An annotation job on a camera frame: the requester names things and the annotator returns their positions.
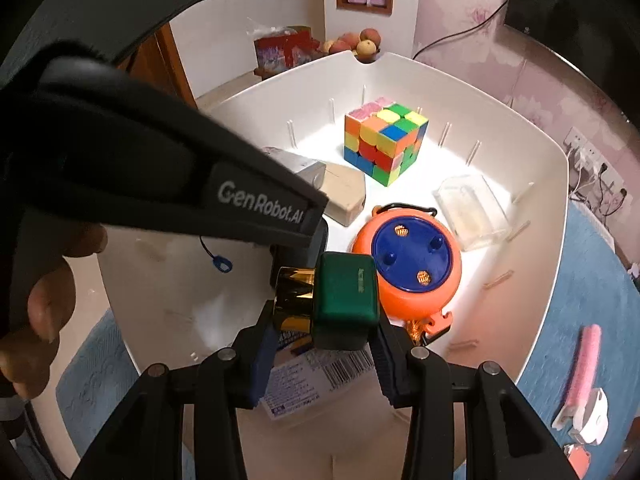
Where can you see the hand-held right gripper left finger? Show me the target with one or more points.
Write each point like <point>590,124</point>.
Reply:
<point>265,360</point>

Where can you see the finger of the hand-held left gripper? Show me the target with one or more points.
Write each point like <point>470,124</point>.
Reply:
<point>302,255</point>

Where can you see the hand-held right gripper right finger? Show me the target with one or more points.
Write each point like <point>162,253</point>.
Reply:
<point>386,365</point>

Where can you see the clear box with blue label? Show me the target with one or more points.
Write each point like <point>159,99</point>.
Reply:
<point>320,375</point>

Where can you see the green bottle gold cap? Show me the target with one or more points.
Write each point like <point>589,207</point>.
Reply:
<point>345,300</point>

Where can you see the beige block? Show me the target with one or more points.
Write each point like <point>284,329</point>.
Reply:
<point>342,195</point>

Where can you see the white compact camera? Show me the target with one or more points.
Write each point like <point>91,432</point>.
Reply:
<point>300,167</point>

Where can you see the orange round reel blue centre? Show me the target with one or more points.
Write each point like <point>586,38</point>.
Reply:
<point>415,255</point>

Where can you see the colourful puzzle cube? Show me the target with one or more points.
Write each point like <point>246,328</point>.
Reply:
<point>385,140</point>

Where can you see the white plastic storage box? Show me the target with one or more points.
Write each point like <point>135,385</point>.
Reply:
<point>500,170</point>

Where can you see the person's left hand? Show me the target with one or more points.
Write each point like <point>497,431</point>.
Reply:
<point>50,300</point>

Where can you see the red tissue box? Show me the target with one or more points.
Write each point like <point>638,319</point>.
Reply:
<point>282,52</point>

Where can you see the pink ribbed stick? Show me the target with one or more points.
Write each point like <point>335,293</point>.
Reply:
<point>585,360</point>

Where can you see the blue plush table cloth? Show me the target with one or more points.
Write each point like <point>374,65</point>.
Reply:
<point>575,285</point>

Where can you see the white flat plastic gadget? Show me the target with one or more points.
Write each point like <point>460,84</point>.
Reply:
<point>590,420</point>

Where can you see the pink oval compact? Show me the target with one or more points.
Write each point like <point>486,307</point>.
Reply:
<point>578,461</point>

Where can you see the pile of peaches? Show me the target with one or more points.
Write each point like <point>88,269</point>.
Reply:
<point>352,42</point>

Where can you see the white plugged chargers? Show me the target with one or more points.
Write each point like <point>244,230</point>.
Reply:
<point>590,167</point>

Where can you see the black curved television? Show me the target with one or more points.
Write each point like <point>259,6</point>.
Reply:
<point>575,10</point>

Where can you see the white wall niche shelf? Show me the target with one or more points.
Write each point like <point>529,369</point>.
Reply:
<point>405,10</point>

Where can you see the white wall socket strip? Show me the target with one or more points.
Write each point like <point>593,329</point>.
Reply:
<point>595,155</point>

